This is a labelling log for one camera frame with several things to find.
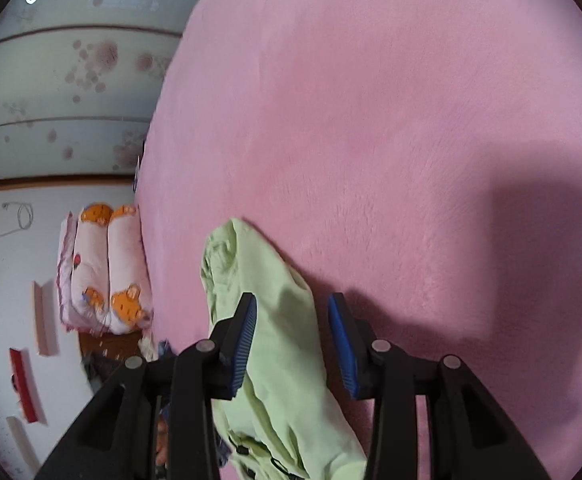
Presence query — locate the pale pink wall shelf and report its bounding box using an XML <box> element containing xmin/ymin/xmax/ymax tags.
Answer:
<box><xmin>32</xmin><ymin>280</ymin><xmax>61</xmax><ymax>359</ymax></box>

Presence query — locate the green and black hooded jacket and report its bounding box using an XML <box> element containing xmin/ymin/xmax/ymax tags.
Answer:
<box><xmin>200</xmin><ymin>217</ymin><xmax>370</xmax><ymax>480</ymax></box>

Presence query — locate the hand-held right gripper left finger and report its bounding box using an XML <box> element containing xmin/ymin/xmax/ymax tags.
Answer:
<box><xmin>34</xmin><ymin>292</ymin><xmax>258</xmax><ymax>480</ymax></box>

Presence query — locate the white wall cable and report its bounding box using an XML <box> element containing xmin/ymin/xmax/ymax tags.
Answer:
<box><xmin>1</xmin><ymin>202</ymin><xmax>33</xmax><ymax>237</ymax></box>

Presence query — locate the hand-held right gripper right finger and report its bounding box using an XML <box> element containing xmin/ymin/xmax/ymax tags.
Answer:
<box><xmin>327</xmin><ymin>292</ymin><xmax>552</xmax><ymax>480</ymax></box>

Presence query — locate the red wall shelf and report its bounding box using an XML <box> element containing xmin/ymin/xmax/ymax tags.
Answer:
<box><xmin>8</xmin><ymin>347</ymin><xmax>47</xmax><ymax>426</ymax></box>

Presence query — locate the folded bear print quilt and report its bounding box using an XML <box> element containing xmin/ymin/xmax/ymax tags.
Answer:
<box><xmin>57</xmin><ymin>202</ymin><xmax>155</xmax><ymax>336</ymax></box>

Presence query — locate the pink fleece bed blanket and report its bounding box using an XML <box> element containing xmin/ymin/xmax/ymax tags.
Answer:
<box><xmin>134</xmin><ymin>0</ymin><xmax>582</xmax><ymax>480</ymax></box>

